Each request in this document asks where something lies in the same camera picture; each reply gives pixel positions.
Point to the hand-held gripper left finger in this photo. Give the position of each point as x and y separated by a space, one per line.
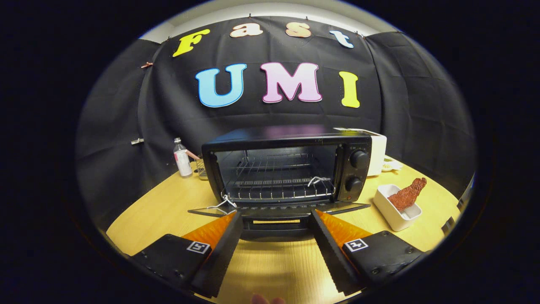
223 257

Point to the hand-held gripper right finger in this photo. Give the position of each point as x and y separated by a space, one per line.
331 257

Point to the black toaster oven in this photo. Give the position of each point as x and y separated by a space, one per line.
356 171

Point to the reddish brown meat slice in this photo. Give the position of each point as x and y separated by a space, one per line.
407 196

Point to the white pop-up toaster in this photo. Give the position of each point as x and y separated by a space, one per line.
377 156

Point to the white rectangular dish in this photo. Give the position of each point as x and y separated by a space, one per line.
390 215

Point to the clear plastic bottle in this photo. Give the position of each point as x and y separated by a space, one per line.
182 162

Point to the red white striped straw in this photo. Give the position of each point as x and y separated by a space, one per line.
193 155

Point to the silver cloth clip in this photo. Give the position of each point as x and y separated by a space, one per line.
136 141

